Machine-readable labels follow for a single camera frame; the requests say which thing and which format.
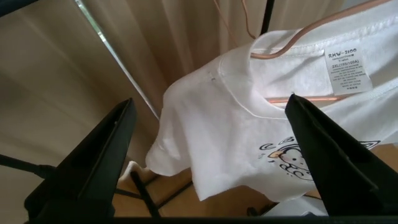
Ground beige curtain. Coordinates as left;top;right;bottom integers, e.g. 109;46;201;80
0;0;346;218

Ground white printed t-shirt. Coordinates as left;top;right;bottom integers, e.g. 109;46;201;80
145;0;398;203

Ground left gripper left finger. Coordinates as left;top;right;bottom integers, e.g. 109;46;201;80
24;98;138;218

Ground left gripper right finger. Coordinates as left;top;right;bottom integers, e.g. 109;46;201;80
284;93;398;217

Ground black clothes rack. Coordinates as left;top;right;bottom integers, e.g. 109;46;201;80
0;0;276;218

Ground pink clothes hanger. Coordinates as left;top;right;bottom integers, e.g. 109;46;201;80
250;0;392;105
213;0;257;47

